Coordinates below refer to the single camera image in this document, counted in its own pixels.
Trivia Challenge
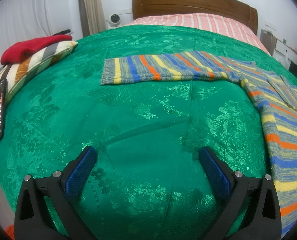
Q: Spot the brown wooden headboard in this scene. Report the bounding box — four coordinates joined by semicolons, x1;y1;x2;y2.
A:
132;0;258;34

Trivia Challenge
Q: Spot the pink striped bed sheet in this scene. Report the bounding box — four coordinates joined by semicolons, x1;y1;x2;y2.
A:
129;13;268;53

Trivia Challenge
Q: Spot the beige curtain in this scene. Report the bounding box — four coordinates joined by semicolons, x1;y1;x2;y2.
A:
79;0;106;37

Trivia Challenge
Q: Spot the green bed cover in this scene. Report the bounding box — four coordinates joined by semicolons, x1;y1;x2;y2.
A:
0;25;297;239

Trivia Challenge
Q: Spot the white desk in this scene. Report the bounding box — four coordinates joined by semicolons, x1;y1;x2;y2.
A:
260;29;297;70

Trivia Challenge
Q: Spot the black item on sill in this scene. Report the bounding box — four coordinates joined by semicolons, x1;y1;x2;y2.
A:
53;29;71;36

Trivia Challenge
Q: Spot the striped pillow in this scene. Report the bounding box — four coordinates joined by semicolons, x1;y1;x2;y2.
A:
0;41;78;104

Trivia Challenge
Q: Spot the striped knit sweater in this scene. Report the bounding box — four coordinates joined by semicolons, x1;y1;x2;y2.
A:
94;51;297;239

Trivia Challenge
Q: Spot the red folded garment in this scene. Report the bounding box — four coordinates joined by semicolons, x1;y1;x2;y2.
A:
1;34;73;65

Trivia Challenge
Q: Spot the small white fan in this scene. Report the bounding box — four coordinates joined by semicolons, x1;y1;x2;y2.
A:
106;14;121;29

